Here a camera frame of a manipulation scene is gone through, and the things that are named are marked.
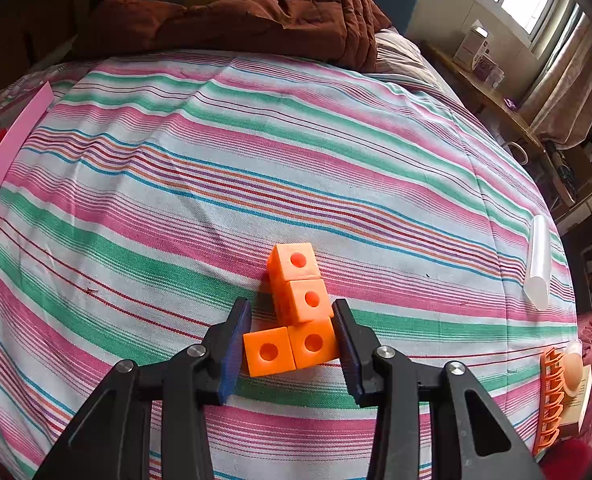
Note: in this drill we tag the cluttered side rack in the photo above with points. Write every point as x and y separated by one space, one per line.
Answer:
591 170

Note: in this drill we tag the purple box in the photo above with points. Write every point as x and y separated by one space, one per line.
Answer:
486 67

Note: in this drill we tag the orange plastic rack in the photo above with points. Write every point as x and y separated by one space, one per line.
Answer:
551 400

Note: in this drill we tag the beige curtain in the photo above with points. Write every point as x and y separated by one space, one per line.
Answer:
566 85

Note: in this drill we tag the white carton box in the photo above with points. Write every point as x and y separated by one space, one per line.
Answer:
468 47

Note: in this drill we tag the wooden wardrobe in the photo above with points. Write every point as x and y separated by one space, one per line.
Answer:
15 20

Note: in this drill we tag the wooden side shelf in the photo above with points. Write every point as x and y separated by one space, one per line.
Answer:
486 100

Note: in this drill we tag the pale pillow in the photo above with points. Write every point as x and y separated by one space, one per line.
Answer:
401 55

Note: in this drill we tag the beige egg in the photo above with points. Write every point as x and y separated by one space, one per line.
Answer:
572 370

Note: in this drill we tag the translucent white tube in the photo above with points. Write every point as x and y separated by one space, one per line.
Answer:
538 260

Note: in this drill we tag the small purple object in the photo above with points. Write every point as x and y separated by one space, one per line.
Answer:
511 104

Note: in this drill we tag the white tray with pink rim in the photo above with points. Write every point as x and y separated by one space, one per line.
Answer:
10 145

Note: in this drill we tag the orange linked cube toy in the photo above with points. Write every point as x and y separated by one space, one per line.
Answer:
306 300

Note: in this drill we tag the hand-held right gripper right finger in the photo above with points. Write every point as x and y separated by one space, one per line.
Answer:
348 350

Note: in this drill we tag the beige cardboard box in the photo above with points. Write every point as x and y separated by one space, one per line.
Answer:
583 405

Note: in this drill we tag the red fuzzy cloth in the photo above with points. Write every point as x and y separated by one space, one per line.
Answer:
571 460

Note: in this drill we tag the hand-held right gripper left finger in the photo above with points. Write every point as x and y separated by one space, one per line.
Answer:
235 350

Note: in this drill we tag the brown quilt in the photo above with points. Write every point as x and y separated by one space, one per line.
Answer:
276 20

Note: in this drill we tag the striped bed sheet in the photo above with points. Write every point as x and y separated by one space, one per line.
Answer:
326 160

